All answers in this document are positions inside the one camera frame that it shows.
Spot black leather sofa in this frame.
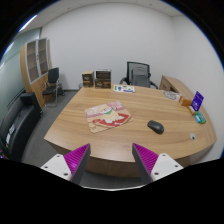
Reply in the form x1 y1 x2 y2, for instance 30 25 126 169
0 92 42 162

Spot black visitor chair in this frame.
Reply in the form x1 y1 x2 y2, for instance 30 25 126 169
42 67 60 103

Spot white green paper sheet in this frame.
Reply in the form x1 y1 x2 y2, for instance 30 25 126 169
113 84 135 93

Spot round white patterned coaster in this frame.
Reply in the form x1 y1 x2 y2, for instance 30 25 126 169
163 91 180 101

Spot green blue small packet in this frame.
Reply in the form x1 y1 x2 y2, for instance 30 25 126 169
195 112 206 124

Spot cartoon printed mouse pad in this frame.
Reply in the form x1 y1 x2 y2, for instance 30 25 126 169
85 101 133 133

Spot black computer mouse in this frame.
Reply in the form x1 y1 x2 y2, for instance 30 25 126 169
147 120 164 134

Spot desk cable grommet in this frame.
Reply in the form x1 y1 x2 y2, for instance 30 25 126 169
190 133 196 140

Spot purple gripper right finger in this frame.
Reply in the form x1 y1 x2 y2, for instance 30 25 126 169
132 143 159 184

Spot wooden cabinet with glass doors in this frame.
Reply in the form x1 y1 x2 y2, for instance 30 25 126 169
20 38 51 108

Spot yellow small box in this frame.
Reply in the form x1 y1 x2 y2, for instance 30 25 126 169
187 106 196 115

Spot wooden side cabinet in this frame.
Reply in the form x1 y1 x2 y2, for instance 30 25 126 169
159 75 194 99

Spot small brown cardboard box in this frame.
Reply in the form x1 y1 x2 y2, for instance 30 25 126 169
82 71 94 87

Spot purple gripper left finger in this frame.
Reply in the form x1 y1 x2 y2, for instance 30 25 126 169
64 144 91 184

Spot large brown cardboard box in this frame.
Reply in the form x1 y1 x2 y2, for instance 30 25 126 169
95 70 111 89

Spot black mesh office chair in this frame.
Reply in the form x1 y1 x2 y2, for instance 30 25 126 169
120 61 158 88

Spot small orange box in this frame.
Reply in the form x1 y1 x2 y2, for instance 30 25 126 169
179 97 192 106

